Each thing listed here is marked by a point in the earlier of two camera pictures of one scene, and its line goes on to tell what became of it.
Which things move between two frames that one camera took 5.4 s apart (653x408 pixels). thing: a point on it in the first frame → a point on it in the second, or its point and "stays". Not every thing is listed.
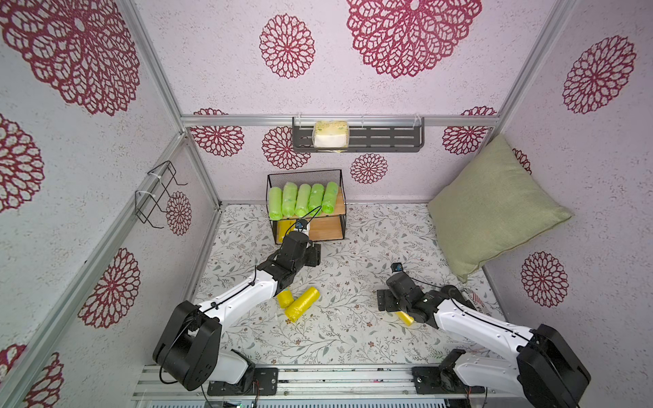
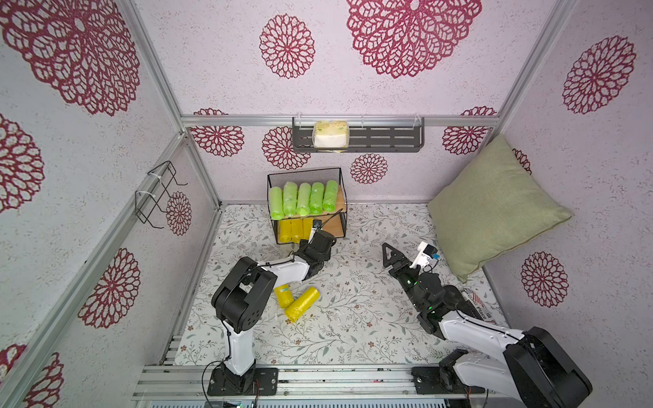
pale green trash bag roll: x=303 y=200 stays
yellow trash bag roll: x=407 y=319 → x=307 y=228
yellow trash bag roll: x=283 y=226 stays
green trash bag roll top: x=289 y=199 stays
